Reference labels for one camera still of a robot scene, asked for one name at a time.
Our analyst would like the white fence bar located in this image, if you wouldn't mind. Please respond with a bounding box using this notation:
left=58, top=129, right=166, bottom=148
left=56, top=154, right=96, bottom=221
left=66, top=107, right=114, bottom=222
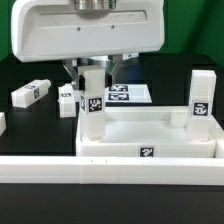
left=0, top=156, right=224, bottom=186
left=0, top=112, right=6, bottom=136

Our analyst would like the white fence left bar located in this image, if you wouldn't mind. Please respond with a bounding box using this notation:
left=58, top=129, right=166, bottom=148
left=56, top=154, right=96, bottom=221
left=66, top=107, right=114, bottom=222
left=0, top=112, right=6, bottom=136

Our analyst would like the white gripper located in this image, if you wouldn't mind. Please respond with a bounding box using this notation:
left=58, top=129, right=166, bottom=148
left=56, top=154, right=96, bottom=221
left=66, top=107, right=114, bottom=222
left=11, top=0, right=165, bottom=91

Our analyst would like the white desk tabletop tray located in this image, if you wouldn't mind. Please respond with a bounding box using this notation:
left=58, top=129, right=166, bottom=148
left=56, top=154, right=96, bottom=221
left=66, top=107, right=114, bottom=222
left=76, top=106, right=224, bottom=159

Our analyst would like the white fiducial marker sheet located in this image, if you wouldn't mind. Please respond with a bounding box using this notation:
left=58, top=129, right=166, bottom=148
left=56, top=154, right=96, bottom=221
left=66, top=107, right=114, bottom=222
left=104, top=84, right=152, bottom=103

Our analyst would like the white fence front bar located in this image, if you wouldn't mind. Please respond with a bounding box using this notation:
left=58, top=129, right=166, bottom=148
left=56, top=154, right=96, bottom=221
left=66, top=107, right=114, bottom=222
left=0, top=156, right=224, bottom=186

